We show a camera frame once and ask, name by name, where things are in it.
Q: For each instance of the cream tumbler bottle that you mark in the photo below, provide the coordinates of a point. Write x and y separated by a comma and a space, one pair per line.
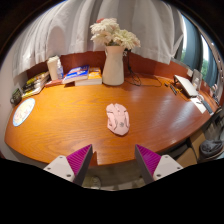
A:
52, 68

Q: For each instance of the black and yellow cover book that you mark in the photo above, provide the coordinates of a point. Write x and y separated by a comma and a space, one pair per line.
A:
36, 78

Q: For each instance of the brown cardboard box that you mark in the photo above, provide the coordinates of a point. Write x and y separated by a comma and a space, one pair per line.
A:
193, 146

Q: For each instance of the white pleated curtain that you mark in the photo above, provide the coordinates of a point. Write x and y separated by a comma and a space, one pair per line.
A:
76, 26

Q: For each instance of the pink computer mouse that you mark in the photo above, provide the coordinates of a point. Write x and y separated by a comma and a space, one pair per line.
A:
118, 119

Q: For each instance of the orange cover book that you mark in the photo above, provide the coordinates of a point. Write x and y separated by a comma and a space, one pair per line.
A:
94, 77

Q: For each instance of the yellow and white book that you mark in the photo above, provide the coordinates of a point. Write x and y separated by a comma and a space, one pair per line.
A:
30, 94

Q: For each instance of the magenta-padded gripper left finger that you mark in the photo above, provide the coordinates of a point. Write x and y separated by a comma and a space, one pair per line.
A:
78, 160

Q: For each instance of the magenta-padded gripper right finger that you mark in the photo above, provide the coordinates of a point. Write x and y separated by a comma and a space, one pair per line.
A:
148, 160

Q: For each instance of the small white standing frame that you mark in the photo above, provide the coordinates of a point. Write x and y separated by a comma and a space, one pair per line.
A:
197, 79

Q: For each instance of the window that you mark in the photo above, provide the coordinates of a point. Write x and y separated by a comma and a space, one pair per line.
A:
195, 53

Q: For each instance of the small clear spray bottle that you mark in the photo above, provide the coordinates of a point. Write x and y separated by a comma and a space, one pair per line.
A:
60, 72

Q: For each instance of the white ceramic vase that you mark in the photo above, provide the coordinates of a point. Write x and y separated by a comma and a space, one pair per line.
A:
113, 68

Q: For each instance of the white laptop on stand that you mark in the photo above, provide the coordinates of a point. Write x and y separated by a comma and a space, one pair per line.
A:
186, 86

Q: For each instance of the grey bag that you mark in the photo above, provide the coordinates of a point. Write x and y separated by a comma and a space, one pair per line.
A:
211, 148

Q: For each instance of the flat red book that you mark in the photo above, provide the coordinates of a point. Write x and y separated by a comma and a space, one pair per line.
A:
53, 83

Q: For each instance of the round cartoon mouse pad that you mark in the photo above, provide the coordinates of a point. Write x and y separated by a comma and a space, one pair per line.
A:
23, 112

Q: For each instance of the white flower bouquet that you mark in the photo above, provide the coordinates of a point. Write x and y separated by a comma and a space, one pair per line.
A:
115, 33

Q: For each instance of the dark mug with green inside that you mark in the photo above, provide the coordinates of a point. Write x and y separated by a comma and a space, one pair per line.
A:
16, 97

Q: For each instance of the black spine book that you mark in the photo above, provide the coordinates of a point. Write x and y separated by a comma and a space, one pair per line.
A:
30, 90
31, 86

